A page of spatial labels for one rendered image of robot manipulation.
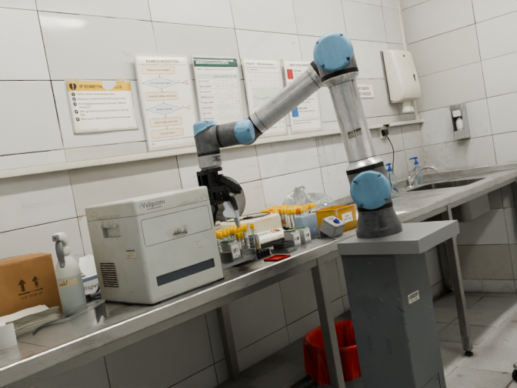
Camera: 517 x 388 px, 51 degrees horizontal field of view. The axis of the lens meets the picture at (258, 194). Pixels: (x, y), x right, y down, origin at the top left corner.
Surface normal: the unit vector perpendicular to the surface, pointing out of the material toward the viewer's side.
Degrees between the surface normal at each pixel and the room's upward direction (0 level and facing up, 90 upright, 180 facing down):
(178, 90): 94
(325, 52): 83
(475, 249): 90
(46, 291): 90
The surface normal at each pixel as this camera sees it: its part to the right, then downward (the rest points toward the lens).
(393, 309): -0.67, 0.15
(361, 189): -0.18, 0.22
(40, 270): 0.66, -0.09
